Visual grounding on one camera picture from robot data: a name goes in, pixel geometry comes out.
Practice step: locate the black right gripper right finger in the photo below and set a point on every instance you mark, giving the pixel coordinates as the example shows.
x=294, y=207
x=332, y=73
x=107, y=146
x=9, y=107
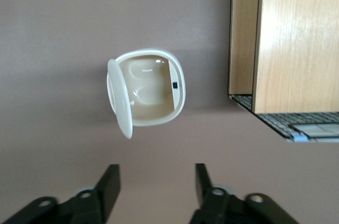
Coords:
x=209, y=200

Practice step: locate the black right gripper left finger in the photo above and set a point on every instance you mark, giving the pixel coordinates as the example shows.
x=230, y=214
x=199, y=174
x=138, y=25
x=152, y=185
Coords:
x=106, y=192

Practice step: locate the white trash can lid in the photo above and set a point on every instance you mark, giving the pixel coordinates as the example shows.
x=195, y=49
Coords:
x=123, y=102

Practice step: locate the light blue clip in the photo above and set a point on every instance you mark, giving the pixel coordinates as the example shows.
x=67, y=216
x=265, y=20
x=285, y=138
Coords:
x=299, y=137

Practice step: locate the wooden shelf box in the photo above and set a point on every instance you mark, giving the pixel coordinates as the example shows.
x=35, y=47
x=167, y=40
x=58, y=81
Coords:
x=291, y=36

